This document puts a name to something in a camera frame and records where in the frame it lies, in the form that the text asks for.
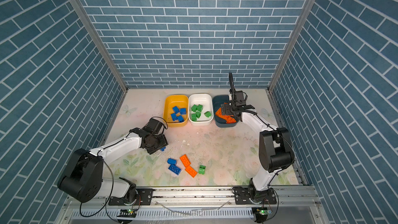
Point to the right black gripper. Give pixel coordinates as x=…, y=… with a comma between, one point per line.
x=227, y=111

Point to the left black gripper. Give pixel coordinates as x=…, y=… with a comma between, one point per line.
x=164, y=142

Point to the orange lego horizontal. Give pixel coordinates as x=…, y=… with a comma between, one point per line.
x=229, y=119

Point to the orange lego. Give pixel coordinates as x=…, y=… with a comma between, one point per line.
x=219, y=113
x=192, y=172
x=186, y=162

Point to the small green lego cube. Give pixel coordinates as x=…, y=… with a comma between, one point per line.
x=200, y=108

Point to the large blue lego bottom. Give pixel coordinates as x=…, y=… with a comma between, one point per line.
x=175, y=169

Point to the orange lego bottom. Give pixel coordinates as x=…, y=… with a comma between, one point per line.
x=192, y=172

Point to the green lego bottom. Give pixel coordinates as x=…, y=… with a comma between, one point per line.
x=202, y=169

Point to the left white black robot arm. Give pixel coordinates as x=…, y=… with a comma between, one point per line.
x=83, y=177

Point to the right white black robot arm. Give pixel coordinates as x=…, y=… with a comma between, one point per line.
x=275, y=147

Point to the dark teal plastic container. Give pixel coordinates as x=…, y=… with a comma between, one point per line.
x=217, y=101

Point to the white plastic container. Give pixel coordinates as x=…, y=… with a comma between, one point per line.
x=205, y=100

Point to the yellow plastic container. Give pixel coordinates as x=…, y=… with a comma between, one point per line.
x=181, y=101

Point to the white vent grille strip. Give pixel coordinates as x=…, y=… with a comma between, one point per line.
x=163, y=214

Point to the left circuit board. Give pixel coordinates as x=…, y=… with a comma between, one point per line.
x=127, y=213

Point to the circuit board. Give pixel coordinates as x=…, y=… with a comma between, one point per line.
x=127, y=213
x=261, y=214

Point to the right circuit board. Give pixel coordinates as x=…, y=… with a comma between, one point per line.
x=261, y=214

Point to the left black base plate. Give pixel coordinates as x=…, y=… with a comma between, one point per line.
x=146, y=196

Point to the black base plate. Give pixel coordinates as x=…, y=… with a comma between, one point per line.
x=242, y=196
x=146, y=196

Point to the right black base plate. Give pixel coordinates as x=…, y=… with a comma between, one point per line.
x=242, y=196

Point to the aluminium front rail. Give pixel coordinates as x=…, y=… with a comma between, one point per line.
x=207, y=196

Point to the right aluminium corner post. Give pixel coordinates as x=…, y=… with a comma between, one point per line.
x=292, y=40

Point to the aluminium corner post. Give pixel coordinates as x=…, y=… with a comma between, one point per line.
x=83, y=16
x=292, y=40

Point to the left aluminium corner post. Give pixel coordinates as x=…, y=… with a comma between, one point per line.
x=83, y=16

